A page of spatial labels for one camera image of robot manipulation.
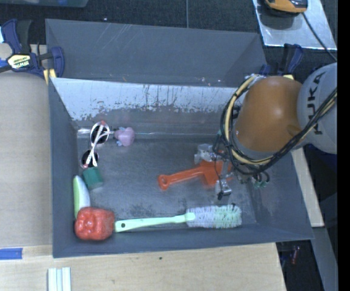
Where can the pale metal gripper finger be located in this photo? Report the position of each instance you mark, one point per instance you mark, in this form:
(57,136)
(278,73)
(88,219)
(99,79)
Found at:
(224,189)
(204,153)

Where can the orange plastic scoop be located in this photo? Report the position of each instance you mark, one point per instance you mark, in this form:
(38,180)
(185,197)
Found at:
(190,174)

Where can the pale green bottle brush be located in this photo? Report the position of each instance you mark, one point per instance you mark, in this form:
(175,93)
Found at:
(211,217)

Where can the pink toy animal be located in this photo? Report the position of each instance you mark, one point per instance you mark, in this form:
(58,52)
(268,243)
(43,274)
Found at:
(125,136)

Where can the grey metal bin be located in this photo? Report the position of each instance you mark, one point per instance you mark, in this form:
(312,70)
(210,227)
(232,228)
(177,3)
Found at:
(169,53)

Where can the dark green block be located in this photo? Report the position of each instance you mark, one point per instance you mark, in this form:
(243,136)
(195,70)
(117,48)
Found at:
(92,178)

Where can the white and green plastic bottle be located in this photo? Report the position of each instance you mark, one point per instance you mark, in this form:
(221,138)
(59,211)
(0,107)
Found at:
(81,196)

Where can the red toy pepper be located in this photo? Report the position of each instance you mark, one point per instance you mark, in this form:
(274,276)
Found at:
(94,224)

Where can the white frame sunglasses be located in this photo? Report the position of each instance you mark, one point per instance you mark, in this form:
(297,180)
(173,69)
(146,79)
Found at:
(97,133)

